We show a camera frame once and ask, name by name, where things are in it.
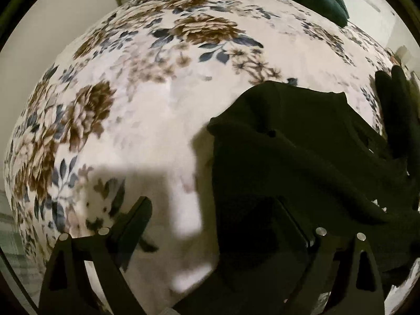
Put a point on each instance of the floral printed blanket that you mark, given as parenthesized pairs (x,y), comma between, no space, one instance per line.
(137,111)

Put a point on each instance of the dark green garment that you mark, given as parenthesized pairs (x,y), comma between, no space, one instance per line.
(295,154)

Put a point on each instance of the white flat panel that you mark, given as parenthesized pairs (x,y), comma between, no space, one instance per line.
(367,10)

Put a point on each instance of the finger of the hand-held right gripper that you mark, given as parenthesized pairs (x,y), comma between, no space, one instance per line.
(383,105)
(403,115)

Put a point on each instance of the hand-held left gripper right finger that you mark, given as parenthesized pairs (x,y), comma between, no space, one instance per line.
(328,252)

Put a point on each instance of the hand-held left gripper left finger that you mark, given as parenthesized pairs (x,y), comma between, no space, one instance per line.
(141,216)

